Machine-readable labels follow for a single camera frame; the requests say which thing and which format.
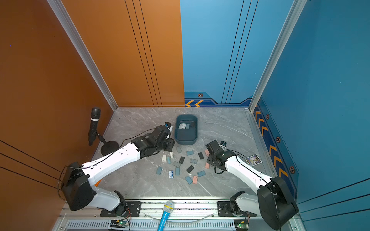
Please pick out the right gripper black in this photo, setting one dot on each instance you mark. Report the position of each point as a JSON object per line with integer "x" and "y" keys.
{"x": 208, "y": 159}

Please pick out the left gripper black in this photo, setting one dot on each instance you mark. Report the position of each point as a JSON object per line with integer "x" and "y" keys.
{"x": 171, "y": 142}

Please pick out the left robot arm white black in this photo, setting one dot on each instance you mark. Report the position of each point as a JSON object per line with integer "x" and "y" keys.
{"x": 79, "y": 182}

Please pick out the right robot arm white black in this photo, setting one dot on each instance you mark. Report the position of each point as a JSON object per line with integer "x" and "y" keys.
{"x": 272, "y": 201}

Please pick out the teal grey eraser centre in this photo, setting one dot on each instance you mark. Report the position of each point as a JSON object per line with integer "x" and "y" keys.
{"x": 193, "y": 161}

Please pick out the grey eraser middle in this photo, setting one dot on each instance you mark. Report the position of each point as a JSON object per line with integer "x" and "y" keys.
{"x": 176, "y": 164}

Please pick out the light blue eraser bottom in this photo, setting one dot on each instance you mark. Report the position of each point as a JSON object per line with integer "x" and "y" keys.
{"x": 188, "y": 179}

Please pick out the dark teal storage box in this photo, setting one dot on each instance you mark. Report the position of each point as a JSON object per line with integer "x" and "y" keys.
{"x": 186, "y": 136}

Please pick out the colourful printed card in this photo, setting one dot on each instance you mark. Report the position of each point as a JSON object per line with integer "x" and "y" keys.
{"x": 253, "y": 160}

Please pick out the black microphone on stand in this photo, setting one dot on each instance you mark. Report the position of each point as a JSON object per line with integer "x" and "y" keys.
{"x": 108, "y": 147}

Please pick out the blue handheld microphone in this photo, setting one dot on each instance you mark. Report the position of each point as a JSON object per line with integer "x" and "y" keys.
{"x": 167, "y": 210}

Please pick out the right green circuit board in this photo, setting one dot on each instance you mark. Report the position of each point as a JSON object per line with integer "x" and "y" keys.
{"x": 241, "y": 225}

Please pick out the green circuit board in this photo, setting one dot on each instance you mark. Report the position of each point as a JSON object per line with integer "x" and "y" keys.
{"x": 241, "y": 225}
{"x": 120, "y": 225}

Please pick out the left green circuit board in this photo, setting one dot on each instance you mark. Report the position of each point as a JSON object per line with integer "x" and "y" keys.
{"x": 120, "y": 225}

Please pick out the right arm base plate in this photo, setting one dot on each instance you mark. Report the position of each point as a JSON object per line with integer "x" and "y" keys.
{"x": 224, "y": 209}

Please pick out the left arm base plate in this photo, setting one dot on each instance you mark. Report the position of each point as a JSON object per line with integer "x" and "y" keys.
{"x": 130, "y": 209}

